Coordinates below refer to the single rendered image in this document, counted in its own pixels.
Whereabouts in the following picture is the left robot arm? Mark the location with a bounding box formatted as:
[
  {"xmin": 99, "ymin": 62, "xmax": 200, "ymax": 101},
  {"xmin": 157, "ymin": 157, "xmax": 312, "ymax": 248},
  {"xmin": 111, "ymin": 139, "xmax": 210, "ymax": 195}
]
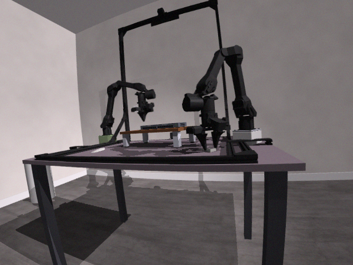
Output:
[{"xmin": 182, "ymin": 45, "xmax": 257, "ymax": 131}]

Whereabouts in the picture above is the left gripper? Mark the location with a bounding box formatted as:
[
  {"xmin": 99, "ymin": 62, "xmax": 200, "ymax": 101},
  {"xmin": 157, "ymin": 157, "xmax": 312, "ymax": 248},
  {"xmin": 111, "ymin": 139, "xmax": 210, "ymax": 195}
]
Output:
[{"xmin": 186, "ymin": 110, "xmax": 224, "ymax": 151}]

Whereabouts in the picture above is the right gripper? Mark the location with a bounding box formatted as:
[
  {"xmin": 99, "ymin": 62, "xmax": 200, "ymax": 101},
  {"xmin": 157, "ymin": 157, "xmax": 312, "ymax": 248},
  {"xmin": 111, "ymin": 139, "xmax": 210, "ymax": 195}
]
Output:
[{"xmin": 131, "ymin": 100, "xmax": 154, "ymax": 121}]

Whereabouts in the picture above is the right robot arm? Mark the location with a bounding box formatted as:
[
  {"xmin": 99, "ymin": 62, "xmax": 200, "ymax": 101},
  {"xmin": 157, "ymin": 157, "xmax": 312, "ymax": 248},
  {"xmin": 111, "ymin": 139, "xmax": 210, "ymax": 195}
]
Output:
[{"xmin": 100, "ymin": 80, "xmax": 156, "ymax": 136}]

